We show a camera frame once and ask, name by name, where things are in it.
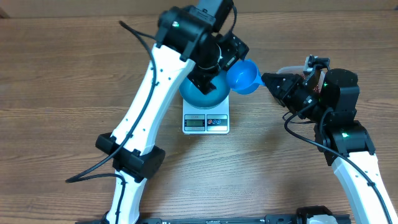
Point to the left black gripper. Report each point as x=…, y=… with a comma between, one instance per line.
x=232, y=49

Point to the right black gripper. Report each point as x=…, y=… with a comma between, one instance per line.
x=285, y=91

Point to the blue plastic measuring scoop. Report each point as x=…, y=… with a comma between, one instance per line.
x=244, y=77

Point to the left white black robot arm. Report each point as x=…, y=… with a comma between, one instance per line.
x=188, y=46

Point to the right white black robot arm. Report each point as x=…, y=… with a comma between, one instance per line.
x=323, y=114

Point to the teal metal bowl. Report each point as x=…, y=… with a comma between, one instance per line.
x=193, y=96

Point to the white digital kitchen scale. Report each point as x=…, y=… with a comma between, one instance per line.
x=215, y=120

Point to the clear plastic container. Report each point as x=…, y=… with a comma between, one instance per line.
x=299, y=70

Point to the red adzuki beans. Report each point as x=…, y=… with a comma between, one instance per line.
x=312, y=82

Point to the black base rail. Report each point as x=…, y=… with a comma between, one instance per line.
x=303, y=215

